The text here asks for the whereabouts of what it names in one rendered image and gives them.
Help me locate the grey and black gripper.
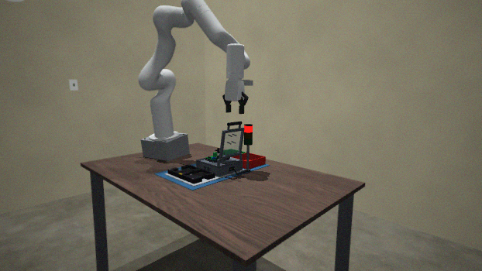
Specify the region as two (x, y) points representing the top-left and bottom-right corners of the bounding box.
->
(222, 79), (249, 114)

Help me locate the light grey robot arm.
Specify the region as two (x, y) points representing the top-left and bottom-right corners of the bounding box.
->
(139, 0), (250, 141)

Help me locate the red bin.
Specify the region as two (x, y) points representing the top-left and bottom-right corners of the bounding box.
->
(232, 153), (266, 169)

